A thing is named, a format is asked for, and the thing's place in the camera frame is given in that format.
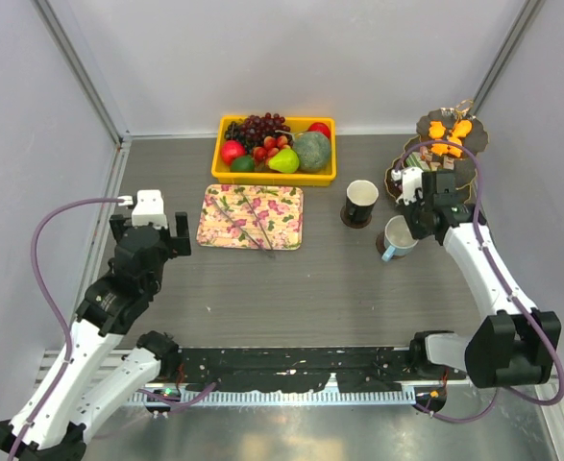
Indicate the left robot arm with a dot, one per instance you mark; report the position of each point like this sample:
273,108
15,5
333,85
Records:
66,411

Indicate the orange fish cookie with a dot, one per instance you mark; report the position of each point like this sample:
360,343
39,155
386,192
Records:
437,129
461,129
439,148
454,148

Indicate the red cherries cluster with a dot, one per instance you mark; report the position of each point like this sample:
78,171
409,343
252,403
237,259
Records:
269,147

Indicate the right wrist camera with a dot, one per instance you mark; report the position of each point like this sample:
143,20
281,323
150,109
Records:
409,181

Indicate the floral serving tray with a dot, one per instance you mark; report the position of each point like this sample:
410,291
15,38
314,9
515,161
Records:
279,209

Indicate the green pear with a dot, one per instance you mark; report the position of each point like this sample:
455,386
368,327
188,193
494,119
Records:
285,161

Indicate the three-tier black cake stand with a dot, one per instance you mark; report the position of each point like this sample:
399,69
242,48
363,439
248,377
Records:
463,168

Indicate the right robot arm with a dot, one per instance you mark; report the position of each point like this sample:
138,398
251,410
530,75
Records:
515,341

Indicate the metal serving tongs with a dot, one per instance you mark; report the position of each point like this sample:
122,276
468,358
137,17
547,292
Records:
266,246

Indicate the white paper cup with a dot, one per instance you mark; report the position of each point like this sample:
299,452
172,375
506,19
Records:
397,239

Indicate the yellow plastic fruit bin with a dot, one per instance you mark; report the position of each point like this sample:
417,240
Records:
221,171

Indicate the green melon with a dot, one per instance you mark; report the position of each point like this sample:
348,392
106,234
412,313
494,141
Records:
313,150

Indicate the round wooden coaster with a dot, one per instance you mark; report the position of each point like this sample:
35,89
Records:
381,247
345,218

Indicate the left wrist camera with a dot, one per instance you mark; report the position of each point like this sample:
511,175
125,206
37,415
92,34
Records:
147,207

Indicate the green white cake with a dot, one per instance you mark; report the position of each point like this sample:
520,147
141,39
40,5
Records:
415,160

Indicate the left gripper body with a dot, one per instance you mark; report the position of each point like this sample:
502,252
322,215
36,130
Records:
165,254

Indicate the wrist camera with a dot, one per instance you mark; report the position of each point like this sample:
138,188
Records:
147,207
409,181

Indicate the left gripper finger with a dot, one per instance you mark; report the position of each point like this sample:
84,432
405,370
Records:
182,245
119,225

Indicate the red apple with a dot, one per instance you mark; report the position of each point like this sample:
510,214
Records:
231,150

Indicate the black paper cup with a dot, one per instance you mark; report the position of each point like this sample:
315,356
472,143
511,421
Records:
361,196

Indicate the dark red grape bunch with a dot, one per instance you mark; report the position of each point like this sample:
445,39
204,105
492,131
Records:
251,131

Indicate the green lime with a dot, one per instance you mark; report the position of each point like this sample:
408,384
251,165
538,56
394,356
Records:
243,164

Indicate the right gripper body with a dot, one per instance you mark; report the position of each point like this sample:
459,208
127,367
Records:
416,216

